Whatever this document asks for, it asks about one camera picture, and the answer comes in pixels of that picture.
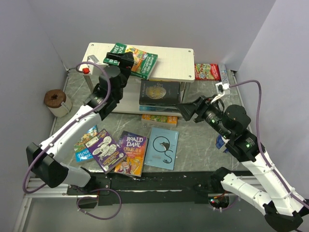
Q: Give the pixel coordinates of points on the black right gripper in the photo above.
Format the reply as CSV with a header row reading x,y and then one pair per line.
x,y
200,105

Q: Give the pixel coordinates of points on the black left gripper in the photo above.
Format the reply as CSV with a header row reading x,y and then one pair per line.
x,y
126,63

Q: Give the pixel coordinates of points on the green Treehouse book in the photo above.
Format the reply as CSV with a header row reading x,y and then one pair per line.
x,y
144,62

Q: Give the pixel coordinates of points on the Roald Dahl Charlie book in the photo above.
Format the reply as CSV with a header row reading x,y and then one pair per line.
x,y
135,150

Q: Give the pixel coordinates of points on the purple comic paperback book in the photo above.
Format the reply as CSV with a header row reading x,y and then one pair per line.
x,y
105,150

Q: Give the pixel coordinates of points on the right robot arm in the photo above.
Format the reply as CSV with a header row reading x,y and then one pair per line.
x,y
279,203

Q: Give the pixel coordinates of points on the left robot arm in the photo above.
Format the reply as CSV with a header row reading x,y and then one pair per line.
x,y
46,159

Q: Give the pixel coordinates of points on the black Moon and Sixpence book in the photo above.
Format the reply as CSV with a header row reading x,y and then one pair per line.
x,y
159,93

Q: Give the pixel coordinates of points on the red picture book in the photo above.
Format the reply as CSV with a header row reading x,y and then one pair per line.
x,y
207,72

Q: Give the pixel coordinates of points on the orange Treehouse book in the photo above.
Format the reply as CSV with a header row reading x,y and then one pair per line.
x,y
160,120

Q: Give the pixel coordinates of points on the light blue cat book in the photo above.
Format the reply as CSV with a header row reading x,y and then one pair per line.
x,y
162,148

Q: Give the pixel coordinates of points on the white blue toothpaste box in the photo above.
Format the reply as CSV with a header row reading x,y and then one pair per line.
x,y
223,74

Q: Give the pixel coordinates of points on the dark purple Crusoe book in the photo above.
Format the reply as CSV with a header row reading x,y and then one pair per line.
x,y
124,133

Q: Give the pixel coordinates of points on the brown toilet paper roll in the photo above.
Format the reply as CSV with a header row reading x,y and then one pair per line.
x,y
58,102

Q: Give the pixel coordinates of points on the blue 26-Storey Treehouse book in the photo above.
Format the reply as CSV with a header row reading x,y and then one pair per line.
x,y
81,151

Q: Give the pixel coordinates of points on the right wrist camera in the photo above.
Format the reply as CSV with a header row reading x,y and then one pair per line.
x,y
222,89

